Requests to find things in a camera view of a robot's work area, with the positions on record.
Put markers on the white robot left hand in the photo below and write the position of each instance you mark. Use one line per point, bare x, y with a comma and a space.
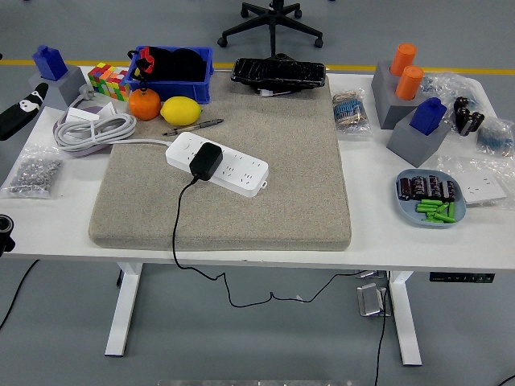
18, 116

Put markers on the black plug adapter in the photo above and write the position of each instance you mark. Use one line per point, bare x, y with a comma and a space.
206, 161

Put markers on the white power strip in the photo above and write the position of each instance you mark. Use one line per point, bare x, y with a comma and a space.
245, 171

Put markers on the clear bag of metal nuts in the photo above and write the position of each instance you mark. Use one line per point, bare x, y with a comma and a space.
34, 173

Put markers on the blue bottle-shaped block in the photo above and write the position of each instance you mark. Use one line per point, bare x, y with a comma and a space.
428, 116
50, 64

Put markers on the white card box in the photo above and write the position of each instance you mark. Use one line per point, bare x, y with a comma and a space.
82, 115

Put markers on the white paper card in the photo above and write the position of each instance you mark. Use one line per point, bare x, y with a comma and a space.
107, 109

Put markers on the multicolour puzzle cube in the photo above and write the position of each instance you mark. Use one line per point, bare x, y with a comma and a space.
108, 80

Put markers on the orange mandarin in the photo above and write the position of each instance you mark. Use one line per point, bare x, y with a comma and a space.
145, 105

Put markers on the yellow lemon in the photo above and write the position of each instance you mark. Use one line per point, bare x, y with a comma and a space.
181, 110

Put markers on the blue plastic bin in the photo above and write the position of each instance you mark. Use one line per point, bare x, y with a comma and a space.
181, 89

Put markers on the black cloth pouch red trim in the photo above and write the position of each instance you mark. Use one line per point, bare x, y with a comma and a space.
181, 64

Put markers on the black pen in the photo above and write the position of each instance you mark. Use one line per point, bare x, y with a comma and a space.
193, 127

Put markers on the white table leg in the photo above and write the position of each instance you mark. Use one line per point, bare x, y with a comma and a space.
404, 321
124, 305

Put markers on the small white connector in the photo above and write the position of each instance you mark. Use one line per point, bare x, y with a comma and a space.
267, 93

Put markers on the beige fabric mat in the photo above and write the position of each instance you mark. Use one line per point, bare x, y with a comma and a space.
261, 201

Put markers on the black plastic tray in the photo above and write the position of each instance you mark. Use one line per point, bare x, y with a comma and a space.
277, 74

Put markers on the small black knob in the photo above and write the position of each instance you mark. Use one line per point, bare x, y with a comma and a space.
283, 56

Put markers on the black office chair base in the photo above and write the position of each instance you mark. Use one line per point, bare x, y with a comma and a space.
275, 24

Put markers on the clear bag of resistors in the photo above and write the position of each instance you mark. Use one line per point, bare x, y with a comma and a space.
350, 114

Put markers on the grey two-hole holder block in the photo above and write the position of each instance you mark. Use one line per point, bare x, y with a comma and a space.
386, 100

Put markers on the orange cylinder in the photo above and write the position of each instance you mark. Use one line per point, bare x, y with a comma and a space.
403, 60
409, 84

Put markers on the dark brown capacitor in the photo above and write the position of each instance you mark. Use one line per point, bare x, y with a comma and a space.
418, 187
448, 190
434, 186
404, 188

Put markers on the metal foot pedal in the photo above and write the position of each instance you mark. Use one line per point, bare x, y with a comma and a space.
372, 299

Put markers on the blue-grey plate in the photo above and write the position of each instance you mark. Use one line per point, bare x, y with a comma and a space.
406, 211

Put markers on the green plastic peg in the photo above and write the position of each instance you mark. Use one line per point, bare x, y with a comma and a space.
451, 210
426, 208
443, 218
442, 208
429, 202

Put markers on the crumpled clear plastic bag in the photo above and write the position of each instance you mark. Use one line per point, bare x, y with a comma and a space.
446, 86

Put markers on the clear bag around socket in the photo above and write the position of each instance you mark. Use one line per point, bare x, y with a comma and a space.
450, 165

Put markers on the black capacitor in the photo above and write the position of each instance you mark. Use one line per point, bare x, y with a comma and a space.
476, 122
462, 120
460, 104

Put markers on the black table control panel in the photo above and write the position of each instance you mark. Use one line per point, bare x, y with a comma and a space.
462, 278

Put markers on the clear bag of blue parts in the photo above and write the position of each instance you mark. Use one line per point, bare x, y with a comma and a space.
497, 138

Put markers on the white wall socket plate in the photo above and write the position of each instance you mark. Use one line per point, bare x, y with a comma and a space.
483, 189

